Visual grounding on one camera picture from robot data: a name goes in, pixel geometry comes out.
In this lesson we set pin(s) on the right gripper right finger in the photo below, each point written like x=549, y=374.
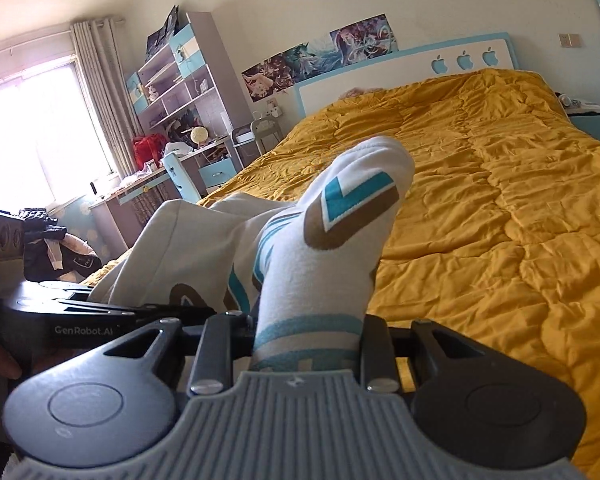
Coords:
x=378, y=369

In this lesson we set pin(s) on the yellow quilted bedspread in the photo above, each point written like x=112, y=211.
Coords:
x=498, y=236

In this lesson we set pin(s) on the dark clothes pile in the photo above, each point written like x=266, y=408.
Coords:
x=51, y=253

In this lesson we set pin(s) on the wall light switch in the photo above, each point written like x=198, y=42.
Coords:
x=570, y=40

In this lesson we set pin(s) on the grey folding chair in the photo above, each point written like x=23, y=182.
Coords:
x=256, y=132

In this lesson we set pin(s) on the anime wall posters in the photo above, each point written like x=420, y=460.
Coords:
x=345, y=46

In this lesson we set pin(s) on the grey window curtain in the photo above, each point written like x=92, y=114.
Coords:
x=96, y=48

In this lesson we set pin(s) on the grey blue bookshelf desk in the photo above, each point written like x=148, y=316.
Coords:
x=186, y=91

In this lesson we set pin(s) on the white blue headboard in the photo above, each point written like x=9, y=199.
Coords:
x=397, y=69

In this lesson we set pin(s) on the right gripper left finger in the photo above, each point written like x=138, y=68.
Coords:
x=215, y=345

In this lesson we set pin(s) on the white printed sweatshirt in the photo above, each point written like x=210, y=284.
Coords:
x=306, y=268

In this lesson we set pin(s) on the red bag on desk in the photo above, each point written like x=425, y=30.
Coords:
x=148, y=148

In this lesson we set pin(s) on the light blue desk chair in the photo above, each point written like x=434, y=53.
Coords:
x=180, y=178

